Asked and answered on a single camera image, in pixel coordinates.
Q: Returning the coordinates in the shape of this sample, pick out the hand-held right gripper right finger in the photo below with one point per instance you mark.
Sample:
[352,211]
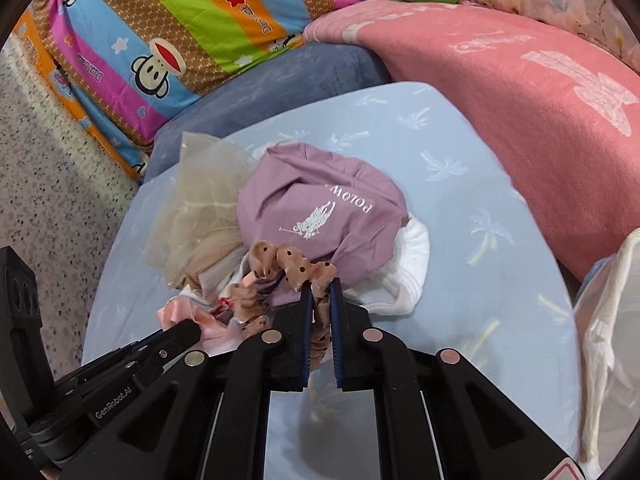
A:
[336,332]

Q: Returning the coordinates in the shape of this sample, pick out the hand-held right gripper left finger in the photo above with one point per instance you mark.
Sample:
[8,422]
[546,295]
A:
[304,332]

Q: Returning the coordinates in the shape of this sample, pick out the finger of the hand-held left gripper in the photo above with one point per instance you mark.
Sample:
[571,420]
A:
[175,337]

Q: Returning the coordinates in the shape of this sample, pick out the pink cloth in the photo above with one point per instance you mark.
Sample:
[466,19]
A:
[215,332]

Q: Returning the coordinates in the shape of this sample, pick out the brown polka dot cloth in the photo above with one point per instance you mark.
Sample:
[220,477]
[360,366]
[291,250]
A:
[295,260]

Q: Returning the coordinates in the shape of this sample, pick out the white plastic bag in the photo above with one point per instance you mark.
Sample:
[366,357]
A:
[615,335]

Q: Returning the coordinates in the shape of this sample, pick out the beige lace-trimmed cloth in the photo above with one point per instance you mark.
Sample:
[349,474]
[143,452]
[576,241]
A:
[220,270]

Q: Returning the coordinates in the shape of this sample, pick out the white garment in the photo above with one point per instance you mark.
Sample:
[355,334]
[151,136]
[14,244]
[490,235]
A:
[400,270]

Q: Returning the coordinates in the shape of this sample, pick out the beige tulle cloth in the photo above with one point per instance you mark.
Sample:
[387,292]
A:
[200,210]

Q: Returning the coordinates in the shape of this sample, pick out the purple printed garment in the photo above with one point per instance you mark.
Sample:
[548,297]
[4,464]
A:
[320,195]

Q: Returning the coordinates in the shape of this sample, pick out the blue-grey velvet cushion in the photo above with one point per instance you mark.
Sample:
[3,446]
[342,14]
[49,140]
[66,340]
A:
[280,80]

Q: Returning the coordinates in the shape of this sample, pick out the pink blanket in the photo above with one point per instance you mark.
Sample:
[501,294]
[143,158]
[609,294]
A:
[500,110]

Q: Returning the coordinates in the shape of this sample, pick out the colourful monkey print pillow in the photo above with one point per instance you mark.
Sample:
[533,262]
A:
[175,20]

